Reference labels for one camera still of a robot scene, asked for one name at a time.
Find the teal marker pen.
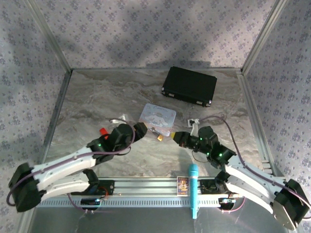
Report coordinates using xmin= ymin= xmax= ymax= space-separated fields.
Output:
xmin=188 ymin=164 xmax=200 ymax=219

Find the aluminium table side rail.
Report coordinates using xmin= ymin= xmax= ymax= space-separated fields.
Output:
xmin=40 ymin=70 xmax=73 ymax=166
xmin=237 ymin=70 xmax=279 ymax=175

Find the small green circuit board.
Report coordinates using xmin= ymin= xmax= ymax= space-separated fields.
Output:
xmin=218 ymin=198 xmax=236 ymax=207

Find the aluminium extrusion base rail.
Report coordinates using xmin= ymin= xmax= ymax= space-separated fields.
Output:
xmin=36 ymin=178 xmax=224 ymax=200

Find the small printed card box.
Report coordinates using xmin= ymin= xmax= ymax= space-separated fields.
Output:
xmin=176 ymin=176 xmax=190 ymax=196

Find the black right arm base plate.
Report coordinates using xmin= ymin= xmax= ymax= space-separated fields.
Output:
xmin=199 ymin=179 xmax=219 ymax=195

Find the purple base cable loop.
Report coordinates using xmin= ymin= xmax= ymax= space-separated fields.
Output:
xmin=222 ymin=194 xmax=246 ymax=214
xmin=67 ymin=191 xmax=110 ymax=215

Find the aluminium frame corner post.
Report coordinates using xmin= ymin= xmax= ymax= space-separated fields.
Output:
xmin=25 ymin=0 xmax=73 ymax=71
xmin=242 ymin=0 xmax=289 ymax=73

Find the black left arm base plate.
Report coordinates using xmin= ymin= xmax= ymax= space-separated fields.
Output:
xmin=96 ymin=179 xmax=115 ymax=196

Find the thin black wire loop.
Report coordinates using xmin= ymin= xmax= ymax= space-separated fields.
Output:
xmin=191 ymin=149 xmax=210 ymax=164

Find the slotted grey cable duct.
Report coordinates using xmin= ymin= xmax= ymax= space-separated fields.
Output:
xmin=36 ymin=198 xmax=224 ymax=209

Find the black hard case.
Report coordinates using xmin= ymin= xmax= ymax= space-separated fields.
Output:
xmin=161 ymin=66 xmax=218 ymax=107

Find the small black electronics module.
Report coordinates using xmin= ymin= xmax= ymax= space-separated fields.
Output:
xmin=81 ymin=198 xmax=101 ymax=207

